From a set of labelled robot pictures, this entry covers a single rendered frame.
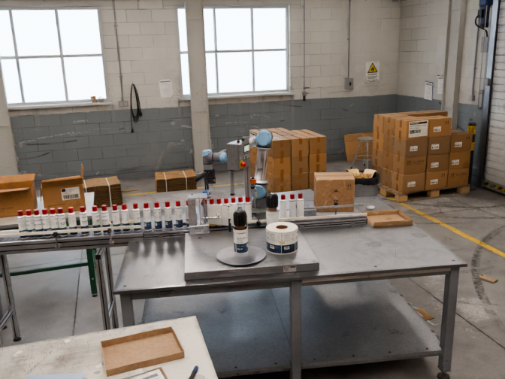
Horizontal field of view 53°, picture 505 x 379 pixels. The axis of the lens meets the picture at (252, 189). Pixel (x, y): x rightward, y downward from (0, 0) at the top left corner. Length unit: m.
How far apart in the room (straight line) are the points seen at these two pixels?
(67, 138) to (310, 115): 4.34
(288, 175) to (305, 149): 0.45
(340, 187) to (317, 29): 5.89
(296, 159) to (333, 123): 2.77
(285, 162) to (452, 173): 2.38
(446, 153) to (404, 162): 0.68
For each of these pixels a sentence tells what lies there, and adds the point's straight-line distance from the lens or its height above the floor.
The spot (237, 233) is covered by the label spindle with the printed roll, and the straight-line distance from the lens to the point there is 3.06.
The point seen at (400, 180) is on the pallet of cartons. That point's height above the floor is 0.32.
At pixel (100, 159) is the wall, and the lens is 8.99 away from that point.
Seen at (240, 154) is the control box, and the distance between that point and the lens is 3.58.
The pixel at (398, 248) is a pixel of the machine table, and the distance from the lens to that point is 3.46.
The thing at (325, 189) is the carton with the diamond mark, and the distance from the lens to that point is 4.00.
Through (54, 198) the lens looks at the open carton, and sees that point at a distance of 4.69.
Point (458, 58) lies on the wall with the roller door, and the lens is 8.80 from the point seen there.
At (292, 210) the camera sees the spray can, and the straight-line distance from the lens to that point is 3.72.
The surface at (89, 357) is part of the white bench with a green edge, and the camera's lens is 2.50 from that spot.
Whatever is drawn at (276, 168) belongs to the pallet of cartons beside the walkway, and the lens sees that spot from 7.10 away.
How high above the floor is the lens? 2.11
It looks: 15 degrees down
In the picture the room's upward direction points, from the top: 2 degrees counter-clockwise
